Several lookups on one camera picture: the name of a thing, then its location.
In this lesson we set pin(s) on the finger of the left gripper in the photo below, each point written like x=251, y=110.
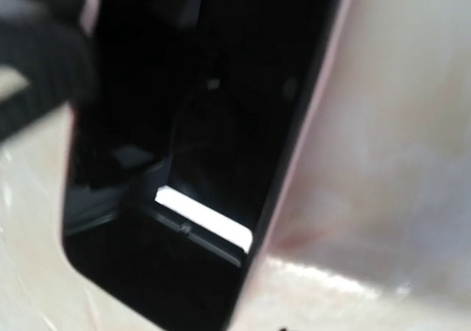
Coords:
x=44, y=65

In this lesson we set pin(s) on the black phone back up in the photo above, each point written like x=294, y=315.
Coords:
x=178, y=164

